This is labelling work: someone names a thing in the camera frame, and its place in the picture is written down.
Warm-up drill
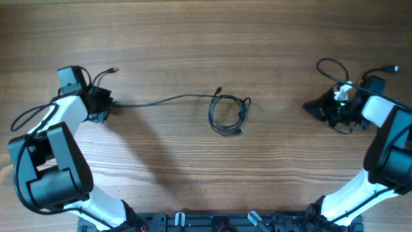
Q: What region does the black micro usb cable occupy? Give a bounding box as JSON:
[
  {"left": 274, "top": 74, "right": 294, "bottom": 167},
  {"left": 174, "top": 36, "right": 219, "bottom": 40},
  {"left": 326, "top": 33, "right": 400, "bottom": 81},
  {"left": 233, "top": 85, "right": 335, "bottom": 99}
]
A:
[{"left": 111, "top": 86, "right": 252, "bottom": 137}]

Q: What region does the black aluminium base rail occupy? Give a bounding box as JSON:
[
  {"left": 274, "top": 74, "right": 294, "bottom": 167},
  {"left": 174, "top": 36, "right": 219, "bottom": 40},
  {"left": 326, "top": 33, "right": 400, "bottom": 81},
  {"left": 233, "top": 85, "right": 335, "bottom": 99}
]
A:
[{"left": 77, "top": 211, "right": 364, "bottom": 232}]

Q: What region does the black cable round plug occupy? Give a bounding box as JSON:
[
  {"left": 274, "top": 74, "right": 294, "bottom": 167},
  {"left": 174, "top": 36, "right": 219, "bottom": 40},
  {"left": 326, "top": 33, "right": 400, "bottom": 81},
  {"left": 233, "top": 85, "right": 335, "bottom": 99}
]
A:
[{"left": 360, "top": 65, "right": 399, "bottom": 90}]

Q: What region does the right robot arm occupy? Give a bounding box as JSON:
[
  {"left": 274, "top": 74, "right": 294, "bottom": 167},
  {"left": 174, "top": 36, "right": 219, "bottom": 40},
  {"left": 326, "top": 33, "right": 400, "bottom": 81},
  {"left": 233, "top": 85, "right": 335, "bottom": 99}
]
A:
[{"left": 303, "top": 93, "right": 411, "bottom": 231}]

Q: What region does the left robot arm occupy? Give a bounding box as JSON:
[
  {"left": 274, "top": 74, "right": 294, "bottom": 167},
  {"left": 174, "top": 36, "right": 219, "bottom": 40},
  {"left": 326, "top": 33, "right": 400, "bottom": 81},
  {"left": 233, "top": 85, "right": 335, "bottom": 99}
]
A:
[{"left": 8, "top": 87, "right": 146, "bottom": 231}]

